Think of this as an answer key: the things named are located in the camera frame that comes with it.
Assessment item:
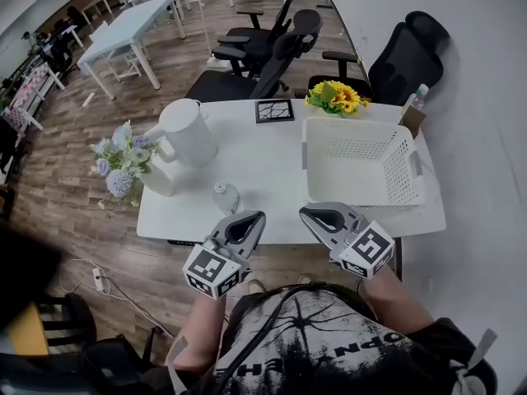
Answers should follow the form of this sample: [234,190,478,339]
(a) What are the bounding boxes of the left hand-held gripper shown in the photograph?
[182,210,268,300]

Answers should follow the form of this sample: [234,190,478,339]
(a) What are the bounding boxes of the person's black printed shirt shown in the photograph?
[180,281,499,395]

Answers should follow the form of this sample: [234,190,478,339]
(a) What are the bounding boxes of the black mesh office chair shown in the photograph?
[184,8,324,103]

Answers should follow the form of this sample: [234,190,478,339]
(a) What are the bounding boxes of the white power strip with cable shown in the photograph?
[60,258,176,339]

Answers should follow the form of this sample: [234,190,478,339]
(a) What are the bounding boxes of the white vase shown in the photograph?
[138,154,183,198]

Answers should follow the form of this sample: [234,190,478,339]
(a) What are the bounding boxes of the clear plastic bottle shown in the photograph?
[211,181,241,216]

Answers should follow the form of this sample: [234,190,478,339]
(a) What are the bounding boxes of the white arm strap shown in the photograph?
[447,328,500,395]

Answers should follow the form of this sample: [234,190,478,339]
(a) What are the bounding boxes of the yellow seat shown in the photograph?
[7,301,51,357]

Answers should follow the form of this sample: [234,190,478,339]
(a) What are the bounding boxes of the light blue table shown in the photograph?
[76,0,179,100]

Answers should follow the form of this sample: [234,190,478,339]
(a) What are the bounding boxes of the person's left forearm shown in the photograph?
[171,289,228,377]

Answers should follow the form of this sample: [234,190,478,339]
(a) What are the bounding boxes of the white perforated plastic basket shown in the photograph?
[301,116,427,218]

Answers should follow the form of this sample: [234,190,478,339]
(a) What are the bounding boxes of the black framed picture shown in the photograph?
[254,99,296,125]

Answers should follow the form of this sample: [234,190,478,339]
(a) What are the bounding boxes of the blue and white flower bouquet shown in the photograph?
[88,120,162,210]

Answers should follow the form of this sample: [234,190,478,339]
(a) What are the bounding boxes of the black office chair wide headrest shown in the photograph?
[307,10,451,107]

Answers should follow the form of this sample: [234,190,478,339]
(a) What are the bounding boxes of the white checkered shelf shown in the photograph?
[2,62,67,133]

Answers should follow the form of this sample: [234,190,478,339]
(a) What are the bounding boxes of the black office chair with armrests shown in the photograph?
[211,0,316,78]

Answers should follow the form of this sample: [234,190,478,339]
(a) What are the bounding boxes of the clear bottle with green label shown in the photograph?
[400,83,431,117]

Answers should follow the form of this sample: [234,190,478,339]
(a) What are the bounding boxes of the white electric kettle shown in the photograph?
[144,98,218,169]

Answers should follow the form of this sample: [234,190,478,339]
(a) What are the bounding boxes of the brown cardboard box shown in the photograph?
[397,105,427,140]

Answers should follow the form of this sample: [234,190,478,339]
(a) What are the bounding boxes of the black cable on shirt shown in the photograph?
[213,284,314,395]

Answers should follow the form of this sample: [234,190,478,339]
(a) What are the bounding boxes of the sunflower bouquet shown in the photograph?
[304,80,372,119]

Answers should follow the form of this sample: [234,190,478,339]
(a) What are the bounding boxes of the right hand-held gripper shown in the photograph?
[298,201,396,281]

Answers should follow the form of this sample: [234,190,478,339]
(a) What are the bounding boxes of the black wooden chair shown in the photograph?
[0,292,157,395]

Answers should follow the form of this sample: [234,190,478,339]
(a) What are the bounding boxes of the person's right forearm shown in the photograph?
[361,267,434,337]

